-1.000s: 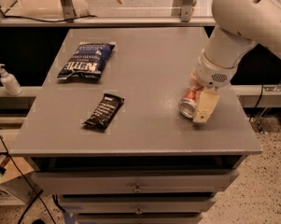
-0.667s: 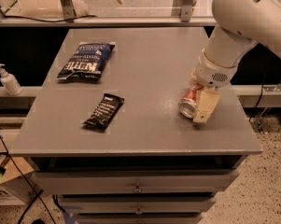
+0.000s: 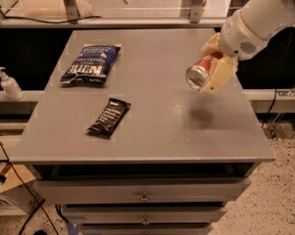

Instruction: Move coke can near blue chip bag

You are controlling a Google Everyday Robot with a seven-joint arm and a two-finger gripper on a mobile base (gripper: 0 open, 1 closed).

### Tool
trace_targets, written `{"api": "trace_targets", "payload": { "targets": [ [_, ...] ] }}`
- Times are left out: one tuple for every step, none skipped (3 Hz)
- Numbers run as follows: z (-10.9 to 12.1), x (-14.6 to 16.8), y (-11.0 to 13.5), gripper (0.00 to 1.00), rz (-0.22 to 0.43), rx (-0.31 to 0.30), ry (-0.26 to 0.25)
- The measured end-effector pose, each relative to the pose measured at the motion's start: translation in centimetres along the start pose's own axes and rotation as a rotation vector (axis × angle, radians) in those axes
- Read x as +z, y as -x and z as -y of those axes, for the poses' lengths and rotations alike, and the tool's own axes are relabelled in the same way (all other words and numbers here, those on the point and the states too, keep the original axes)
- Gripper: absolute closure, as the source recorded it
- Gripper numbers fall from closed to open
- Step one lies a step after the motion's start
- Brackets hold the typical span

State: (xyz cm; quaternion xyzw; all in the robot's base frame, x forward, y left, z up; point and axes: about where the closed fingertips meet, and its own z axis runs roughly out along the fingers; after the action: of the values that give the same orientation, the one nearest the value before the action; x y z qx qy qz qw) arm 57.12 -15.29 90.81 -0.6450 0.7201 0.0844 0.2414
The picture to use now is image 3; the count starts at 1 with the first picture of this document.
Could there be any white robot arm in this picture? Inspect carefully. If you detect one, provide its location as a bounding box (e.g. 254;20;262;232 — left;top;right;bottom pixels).
200;0;295;94

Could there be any grey metal bracket left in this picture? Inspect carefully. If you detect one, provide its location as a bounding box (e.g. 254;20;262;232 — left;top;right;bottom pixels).
63;0;80;21

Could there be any grey metal bracket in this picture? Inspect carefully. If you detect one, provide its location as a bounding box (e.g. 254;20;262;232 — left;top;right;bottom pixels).
63;0;80;21
189;0;204;24

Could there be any grey metal bracket right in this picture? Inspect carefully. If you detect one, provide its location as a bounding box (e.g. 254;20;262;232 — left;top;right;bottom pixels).
189;0;204;24

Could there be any bottom grey drawer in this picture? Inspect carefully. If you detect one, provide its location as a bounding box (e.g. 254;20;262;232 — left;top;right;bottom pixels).
80;224;212;235

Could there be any cardboard box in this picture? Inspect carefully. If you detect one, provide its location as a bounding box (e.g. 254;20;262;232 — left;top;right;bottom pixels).
0;164;42;216

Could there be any red coke can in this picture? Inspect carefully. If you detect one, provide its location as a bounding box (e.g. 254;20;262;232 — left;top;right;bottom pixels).
185;52;223;91

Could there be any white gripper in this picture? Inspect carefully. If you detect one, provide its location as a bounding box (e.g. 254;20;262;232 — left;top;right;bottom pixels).
200;11;269;94

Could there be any grey drawer cabinet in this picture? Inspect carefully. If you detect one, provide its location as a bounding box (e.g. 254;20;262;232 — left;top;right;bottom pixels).
10;27;276;235

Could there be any white pump sanitizer bottle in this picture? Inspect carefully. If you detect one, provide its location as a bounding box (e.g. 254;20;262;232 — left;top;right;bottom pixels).
0;67;24;101

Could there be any grey drawer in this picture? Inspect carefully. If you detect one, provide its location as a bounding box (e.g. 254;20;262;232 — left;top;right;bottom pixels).
33;178;251;205
62;206;225;224
80;224;212;235

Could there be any black snack bar wrapper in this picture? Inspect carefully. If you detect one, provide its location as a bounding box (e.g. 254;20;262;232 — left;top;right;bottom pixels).
87;98;131;137

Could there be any middle grey drawer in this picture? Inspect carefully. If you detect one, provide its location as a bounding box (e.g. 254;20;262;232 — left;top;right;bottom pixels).
62;206;225;224

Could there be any black cable on floor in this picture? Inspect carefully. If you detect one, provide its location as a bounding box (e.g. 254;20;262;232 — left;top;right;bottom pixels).
0;90;62;235

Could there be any top grey drawer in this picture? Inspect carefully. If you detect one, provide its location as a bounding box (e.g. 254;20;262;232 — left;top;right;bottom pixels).
33;178;251;205

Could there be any blue kettle chip bag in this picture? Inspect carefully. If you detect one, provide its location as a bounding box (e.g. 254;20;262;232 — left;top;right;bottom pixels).
60;44;122;84

